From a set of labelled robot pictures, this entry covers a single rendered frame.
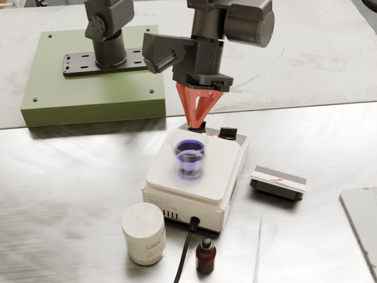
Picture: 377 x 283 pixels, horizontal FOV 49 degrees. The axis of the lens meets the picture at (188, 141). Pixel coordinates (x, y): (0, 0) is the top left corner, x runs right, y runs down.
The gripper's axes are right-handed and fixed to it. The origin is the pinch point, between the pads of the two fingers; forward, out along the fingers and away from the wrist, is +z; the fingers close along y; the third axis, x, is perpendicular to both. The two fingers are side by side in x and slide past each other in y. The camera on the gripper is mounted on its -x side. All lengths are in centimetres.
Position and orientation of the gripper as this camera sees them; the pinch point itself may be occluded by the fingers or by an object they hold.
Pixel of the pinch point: (193, 122)
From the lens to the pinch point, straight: 72.5
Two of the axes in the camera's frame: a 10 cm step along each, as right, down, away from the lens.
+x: 8.6, -0.2, 5.1
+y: 4.9, 3.3, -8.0
